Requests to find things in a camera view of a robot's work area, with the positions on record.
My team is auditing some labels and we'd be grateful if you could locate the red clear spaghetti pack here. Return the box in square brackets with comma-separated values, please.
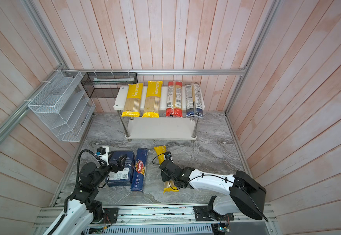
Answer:
[166, 81, 183, 118]

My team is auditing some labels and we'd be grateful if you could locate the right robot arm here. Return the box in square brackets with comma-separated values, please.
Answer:
[159, 159, 267, 221]

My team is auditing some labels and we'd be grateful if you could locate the wide blue Barilla pasta box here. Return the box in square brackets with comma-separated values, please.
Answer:
[107, 151, 135, 187]

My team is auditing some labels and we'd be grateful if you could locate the narrow blue Barilla spaghetti box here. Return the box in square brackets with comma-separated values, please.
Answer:
[130, 148, 148, 192]

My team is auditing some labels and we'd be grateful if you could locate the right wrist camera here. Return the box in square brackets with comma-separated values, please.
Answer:
[164, 151, 172, 161]

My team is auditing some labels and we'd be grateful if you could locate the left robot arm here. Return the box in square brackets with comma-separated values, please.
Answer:
[44, 147, 127, 235]

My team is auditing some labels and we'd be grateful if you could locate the aluminium wall frame rail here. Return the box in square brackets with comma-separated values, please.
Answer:
[0, 1, 283, 145]

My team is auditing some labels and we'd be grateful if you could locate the black wire mesh basket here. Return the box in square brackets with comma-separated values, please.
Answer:
[81, 71, 138, 99]

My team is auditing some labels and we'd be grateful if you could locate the blue clear spaghetti pack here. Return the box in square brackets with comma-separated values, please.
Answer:
[185, 83, 204, 118]

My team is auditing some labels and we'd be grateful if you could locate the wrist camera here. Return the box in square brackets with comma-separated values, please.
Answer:
[96, 146, 109, 165]
[164, 151, 172, 161]

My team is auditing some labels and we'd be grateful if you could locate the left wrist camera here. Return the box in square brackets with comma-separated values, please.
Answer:
[96, 146, 109, 165]

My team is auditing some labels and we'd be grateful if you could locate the white two-tier shelf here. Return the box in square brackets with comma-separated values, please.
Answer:
[114, 86, 199, 141]

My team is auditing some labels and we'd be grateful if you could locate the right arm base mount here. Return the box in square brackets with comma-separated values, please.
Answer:
[193, 206, 234, 221]

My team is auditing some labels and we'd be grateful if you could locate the yellow Pastatime spaghetti pack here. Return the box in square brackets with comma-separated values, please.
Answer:
[142, 81, 163, 118]
[121, 83, 143, 118]
[152, 146, 179, 193]

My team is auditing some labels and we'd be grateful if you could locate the white wire mesh rack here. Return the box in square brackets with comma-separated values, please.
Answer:
[29, 70, 95, 142]

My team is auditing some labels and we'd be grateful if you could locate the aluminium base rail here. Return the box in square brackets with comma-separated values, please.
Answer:
[33, 204, 277, 227]

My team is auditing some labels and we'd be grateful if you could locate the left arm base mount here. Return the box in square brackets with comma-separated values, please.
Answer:
[92, 208, 119, 224]

